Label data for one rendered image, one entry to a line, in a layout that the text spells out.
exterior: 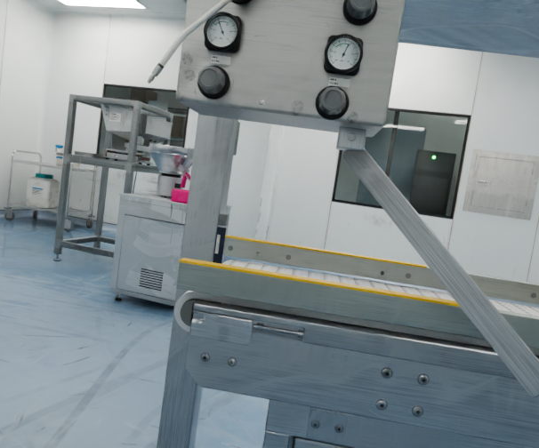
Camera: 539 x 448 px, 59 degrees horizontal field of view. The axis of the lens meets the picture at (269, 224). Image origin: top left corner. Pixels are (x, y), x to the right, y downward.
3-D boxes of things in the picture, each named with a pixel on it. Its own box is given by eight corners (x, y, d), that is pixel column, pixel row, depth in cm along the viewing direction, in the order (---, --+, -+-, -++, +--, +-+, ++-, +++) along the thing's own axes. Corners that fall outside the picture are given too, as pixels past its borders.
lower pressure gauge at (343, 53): (322, 69, 46) (327, 30, 46) (321, 73, 48) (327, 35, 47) (359, 74, 46) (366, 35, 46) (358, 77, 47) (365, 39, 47)
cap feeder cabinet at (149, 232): (106, 300, 333) (117, 193, 326) (148, 286, 387) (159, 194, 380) (187, 319, 316) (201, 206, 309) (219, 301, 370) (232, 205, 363)
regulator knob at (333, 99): (312, 114, 46) (319, 68, 45) (313, 117, 48) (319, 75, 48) (347, 118, 45) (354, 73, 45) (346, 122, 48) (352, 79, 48)
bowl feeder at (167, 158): (133, 194, 340) (140, 141, 337) (158, 194, 375) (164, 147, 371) (195, 204, 327) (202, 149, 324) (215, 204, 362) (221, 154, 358)
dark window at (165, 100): (95, 164, 659) (103, 84, 649) (95, 164, 660) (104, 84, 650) (181, 177, 623) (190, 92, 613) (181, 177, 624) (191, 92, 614)
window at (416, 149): (331, 201, 569) (346, 103, 559) (332, 201, 570) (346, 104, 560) (453, 219, 532) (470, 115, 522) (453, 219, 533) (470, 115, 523)
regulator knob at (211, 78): (189, 92, 47) (196, 46, 47) (196, 97, 49) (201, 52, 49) (223, 96, 47) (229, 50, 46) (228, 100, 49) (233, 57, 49)
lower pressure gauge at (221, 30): (200, 47, 47) (205, 9, 47) (204, 51, 49) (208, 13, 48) (237, 51, 47) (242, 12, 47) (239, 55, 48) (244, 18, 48)
